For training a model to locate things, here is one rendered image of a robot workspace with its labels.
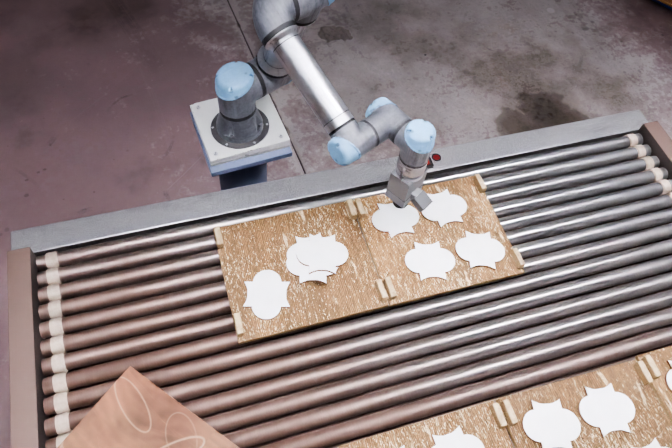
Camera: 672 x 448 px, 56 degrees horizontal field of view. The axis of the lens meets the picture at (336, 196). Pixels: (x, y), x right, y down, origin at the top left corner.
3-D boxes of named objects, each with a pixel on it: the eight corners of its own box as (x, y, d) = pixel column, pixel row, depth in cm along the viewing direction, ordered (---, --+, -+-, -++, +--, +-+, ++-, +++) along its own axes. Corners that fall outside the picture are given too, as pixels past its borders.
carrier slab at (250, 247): (213, 231, 179) (212, 228, 178) (349, 203, 189) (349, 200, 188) (238, 345, 161) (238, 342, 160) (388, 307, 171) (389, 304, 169)
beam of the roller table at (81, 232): (17, 241, 180) (9, 230, 175) (631, 120, 227) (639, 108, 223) (17, 267, 175) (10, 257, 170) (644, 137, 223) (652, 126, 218)
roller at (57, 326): (43, 325, 164) (38, 318, 160) (664, 183, 209) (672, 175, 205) (44, 343, 162) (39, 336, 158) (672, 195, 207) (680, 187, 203)
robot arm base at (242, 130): (210, 118, 207) (206, 96, 199) (252, 104, 211) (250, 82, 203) (226, 150, 199) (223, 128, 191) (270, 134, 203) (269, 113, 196)
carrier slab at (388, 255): (351, 202, 189) (352, 200, 188) (474, 177, 198) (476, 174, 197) (389, 307, 171) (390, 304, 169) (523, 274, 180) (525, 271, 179)
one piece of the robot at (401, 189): (426, 191, 157) (414, 225, 171) (447, 171, 162) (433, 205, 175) (389, 164, 161) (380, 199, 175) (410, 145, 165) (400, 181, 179)
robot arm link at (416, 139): (419, 110, 155) (444, 131, 152) (411, 138, 164) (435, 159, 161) (397, 125, 152) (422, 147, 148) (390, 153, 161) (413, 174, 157)
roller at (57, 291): (42, 292, 170) (36, 284, 166) (647, 160, 215) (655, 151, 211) (43, 308, 167) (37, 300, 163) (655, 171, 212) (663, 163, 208)
